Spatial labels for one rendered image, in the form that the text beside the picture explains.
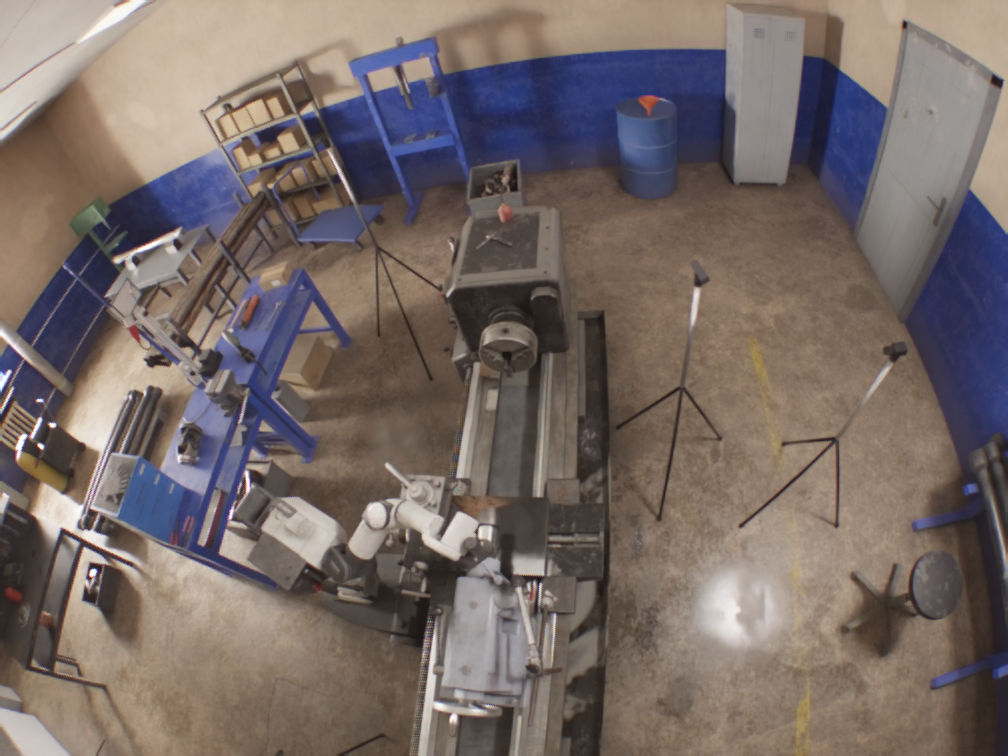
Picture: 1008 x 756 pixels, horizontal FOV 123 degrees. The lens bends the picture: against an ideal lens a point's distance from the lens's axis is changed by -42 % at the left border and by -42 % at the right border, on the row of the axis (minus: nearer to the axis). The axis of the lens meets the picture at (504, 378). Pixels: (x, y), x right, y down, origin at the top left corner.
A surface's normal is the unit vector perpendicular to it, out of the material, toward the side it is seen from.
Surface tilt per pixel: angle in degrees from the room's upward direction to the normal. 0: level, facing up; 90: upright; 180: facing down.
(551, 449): 0
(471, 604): 0
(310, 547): 15
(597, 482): 0
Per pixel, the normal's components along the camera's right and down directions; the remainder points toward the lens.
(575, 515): -0.20, -0.57
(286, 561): 0.05, -0.57
